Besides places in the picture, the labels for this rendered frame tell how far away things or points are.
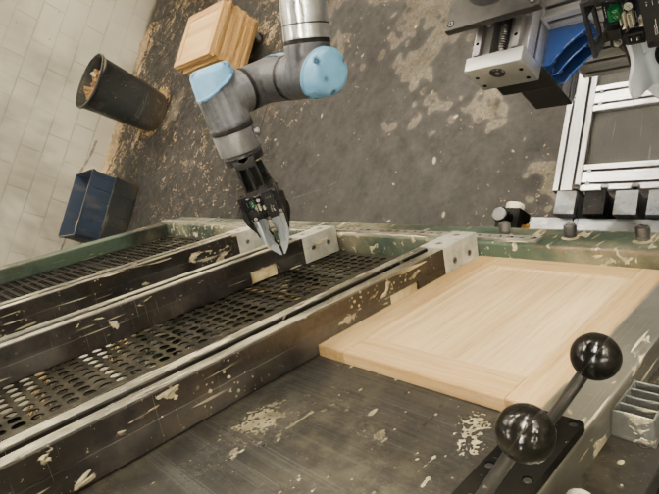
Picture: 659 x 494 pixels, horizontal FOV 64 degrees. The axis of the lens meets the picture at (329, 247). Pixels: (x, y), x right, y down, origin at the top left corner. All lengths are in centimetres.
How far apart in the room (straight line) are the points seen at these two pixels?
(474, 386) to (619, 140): 139
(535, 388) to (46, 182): 555
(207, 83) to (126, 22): 563
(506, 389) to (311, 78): 52
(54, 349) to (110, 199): 394
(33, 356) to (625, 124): 176
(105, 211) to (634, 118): 411
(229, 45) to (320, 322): 331
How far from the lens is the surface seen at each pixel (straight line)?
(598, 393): 63
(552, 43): 132
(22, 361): 110
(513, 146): 236
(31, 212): 588
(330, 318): 85
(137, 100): 511
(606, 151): 195
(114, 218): 500
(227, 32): 401
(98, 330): 113
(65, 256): 215
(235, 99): 92
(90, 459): 70
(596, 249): 108
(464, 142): 250
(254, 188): 92
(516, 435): 37
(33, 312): 140
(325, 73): 84
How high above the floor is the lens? 189
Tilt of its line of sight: 42 degrees down
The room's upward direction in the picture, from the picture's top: 68 degrees counter-clockwise
